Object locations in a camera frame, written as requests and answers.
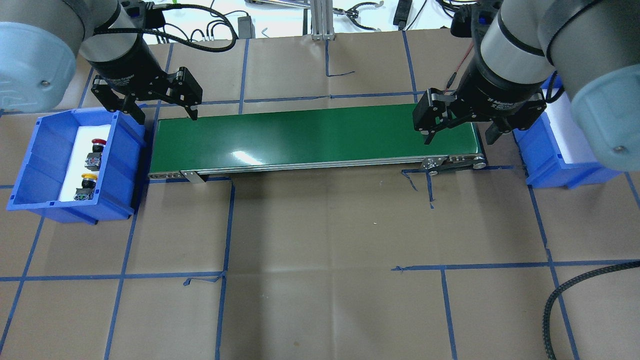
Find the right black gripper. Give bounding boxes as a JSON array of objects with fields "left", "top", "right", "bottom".
[{"left": 412, "top": 51, "right": 547, "bottom": 145}]

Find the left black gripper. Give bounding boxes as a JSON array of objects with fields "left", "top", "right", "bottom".
[{"left": 80, "top": 34, "right": 203, "bottom": 125}]

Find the red push button switch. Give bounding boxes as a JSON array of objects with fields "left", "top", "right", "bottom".
[{"left": 84, "top": 137, "right": 107, "bottom": 172}]

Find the yellow push button switch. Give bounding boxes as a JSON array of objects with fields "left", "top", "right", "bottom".
[{"left": 73, "top": 173, "right": 98, "bottom": 201}]

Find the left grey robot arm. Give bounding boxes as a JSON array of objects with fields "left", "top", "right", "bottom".
[{"left": 0, "top": 0, "right": 202, "bottom": 125}]

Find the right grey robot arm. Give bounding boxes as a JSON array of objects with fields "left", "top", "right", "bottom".
[{"left": 413, "top": 0, "right": 640, "bottom": 172}]

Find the white foam pad left bin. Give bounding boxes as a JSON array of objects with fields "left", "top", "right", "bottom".
[{"left": 58, "top": 124, "right": 111, "bottom": 202}]

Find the white foam pad bin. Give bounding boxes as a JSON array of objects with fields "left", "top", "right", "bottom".
[
  {"left": 544, "top": 93, "right": 598, "bottom": 164},
  {"left": 58, "top": 124, "right": 111, "bottom": 202}
]

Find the right blue plastic bin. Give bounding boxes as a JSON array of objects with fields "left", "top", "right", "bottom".
[{"left": 514, "top": 93, "right": 621, "bottom": 189}]

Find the blue plastic bin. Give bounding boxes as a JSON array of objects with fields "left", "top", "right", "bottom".
[
  {"left": 6, "top": 108, "right": 146, "bottom": 224},
  {"left": 514, "top": 93, "right": 621, "bottom": 189}
]

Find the green conveyor belt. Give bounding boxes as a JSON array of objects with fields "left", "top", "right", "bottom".
[{"left": 148, "top": 104, "right": 485, "bottom": 180}]

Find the white foam pad right bin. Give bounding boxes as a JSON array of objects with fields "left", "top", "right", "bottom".
[{"left": 544, "top": 93, "right": 598, "bottom": 164}]

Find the black power adapter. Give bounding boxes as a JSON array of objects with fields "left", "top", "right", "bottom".
[{"left": 237, "top": 14, "right": 256, "bottom": 39}]

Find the left blue plastic bin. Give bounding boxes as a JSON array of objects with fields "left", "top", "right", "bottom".
[{"left": 6, "top": 108, "right": 146, "bottom": 224}]

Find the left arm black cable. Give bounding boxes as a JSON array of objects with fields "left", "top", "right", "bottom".
[{"left": 93, "top": 4, "right": 239, "bottom": 53}]

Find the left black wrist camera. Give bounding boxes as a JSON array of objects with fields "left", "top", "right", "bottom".
[{"left": 119, "top": 0, "right": 166, "bottom": 30}]

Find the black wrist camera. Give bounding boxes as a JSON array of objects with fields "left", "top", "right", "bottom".
[
  {"left": 450, "top": 0, "right": 503, "bottom": 38},
  {"left": 119, "top": 0, "right": 166, "bottom": 30}
]

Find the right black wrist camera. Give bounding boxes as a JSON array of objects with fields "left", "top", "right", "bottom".
[{"left": 450, "top": 0, "right": 503, "bottom": 38}]

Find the aluminium extrusion post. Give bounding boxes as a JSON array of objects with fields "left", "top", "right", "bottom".
[{"left": 309, "top": 0, "right": 335, "bottom": 41}]

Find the black braided cable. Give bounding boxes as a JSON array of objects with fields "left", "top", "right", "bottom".
[{"left": 543, "top": 259, "right": 640, "bottom": 360}]

